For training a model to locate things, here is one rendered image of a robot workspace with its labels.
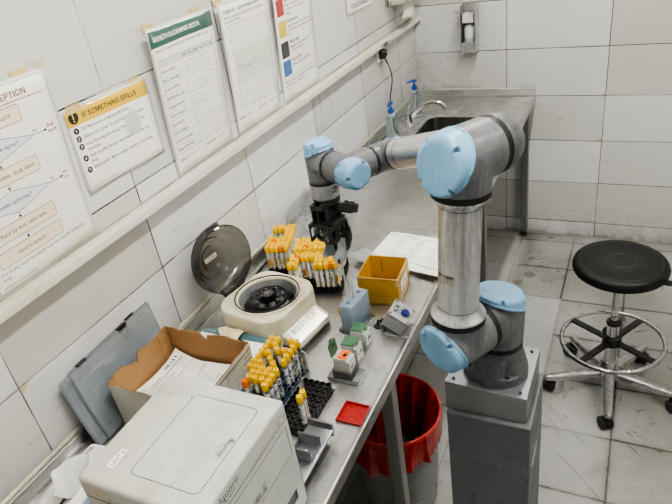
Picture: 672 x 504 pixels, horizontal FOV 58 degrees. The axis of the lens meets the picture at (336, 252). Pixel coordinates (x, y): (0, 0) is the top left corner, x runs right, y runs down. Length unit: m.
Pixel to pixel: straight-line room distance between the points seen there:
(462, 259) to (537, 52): 2.52
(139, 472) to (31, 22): 0.97
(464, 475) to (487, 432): 0.19
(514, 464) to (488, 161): 0.81
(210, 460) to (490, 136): 0.75
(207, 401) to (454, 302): 0.53
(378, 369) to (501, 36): 2.38
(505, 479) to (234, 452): 0.78
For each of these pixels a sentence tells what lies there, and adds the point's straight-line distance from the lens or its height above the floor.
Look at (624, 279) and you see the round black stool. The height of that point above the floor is 0.65.
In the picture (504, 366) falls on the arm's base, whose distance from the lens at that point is 1.47.
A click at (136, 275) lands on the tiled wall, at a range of 1.76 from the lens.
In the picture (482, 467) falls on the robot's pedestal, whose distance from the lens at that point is 1.67.
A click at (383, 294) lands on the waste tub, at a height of 0.92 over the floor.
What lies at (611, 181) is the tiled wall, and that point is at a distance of 3.84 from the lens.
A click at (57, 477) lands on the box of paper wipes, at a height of 0.98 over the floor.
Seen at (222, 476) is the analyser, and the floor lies 1.18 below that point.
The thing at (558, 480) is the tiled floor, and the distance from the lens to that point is 2.57.
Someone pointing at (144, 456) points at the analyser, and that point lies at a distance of 1.20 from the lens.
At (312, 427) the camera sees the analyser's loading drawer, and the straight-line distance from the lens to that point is 1.50.
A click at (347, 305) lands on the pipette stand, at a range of 1.75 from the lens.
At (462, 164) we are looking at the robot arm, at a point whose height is 1.56.
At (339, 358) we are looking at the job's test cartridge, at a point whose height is 0.95.
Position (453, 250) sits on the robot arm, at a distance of 1.19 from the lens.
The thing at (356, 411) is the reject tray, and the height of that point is 0.88.
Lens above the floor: 1.99
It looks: 30 degrees down
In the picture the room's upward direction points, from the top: 9 degrees counter-clockwise
